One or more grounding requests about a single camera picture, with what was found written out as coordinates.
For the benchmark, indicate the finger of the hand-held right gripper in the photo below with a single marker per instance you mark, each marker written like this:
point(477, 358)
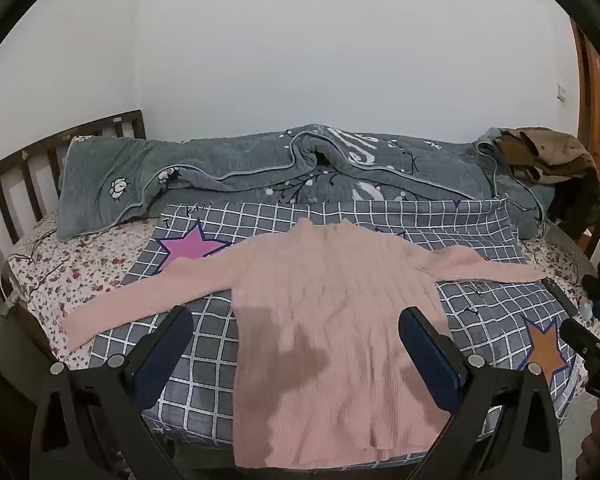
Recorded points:
point(582, 340)

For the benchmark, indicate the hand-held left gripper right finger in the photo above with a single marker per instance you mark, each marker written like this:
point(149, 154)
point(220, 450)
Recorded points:
point(432, 360)

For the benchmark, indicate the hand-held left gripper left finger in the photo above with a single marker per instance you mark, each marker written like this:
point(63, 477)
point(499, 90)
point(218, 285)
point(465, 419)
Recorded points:
point(156, 360)

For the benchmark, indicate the pink knitted sweater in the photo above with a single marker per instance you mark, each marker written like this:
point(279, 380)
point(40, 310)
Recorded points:
point(330, 300)

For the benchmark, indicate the brown clothes pile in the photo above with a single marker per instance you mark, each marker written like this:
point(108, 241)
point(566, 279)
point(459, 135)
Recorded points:
point(545, 152)

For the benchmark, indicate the black phone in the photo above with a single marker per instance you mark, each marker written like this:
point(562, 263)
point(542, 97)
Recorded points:
point(560, 297)

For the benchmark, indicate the grey checked blanket with stars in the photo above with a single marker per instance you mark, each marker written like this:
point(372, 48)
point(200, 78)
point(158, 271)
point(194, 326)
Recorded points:
point(210, 340)

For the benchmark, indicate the floral bed sheet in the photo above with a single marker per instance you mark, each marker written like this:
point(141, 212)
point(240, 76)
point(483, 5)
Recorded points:
point(80, 265)

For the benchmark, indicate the dark wooden chair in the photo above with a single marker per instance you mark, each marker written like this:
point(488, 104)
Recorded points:
point(575, 210)

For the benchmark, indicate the grey-green quilt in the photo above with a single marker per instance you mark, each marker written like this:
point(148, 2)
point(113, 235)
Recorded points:
point(240, 165)

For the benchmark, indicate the dark wooden bed headboard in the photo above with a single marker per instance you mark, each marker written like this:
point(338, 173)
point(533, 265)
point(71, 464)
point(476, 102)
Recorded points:
point(35, 160)

